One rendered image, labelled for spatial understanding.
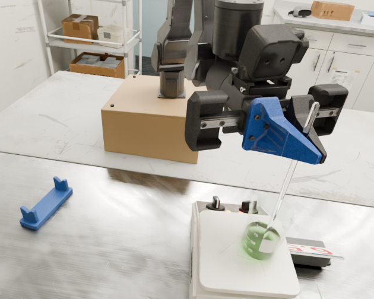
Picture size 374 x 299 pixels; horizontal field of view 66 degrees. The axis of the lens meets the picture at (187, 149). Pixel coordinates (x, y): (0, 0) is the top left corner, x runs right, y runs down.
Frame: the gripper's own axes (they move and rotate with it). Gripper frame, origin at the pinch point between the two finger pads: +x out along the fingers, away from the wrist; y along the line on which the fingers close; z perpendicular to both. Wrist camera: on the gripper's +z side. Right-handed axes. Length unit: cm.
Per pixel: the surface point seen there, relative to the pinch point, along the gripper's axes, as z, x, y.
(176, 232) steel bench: -25.5, -12.6, -6.8
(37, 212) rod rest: -24.2, -21.5, -28.8
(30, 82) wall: -73, -216, -58
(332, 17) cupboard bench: -18, -195, 187
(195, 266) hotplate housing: -19.3, -1.7, -7.9
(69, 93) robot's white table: -23, -71, -24
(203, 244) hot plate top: -17.0, -3.0, -6.5
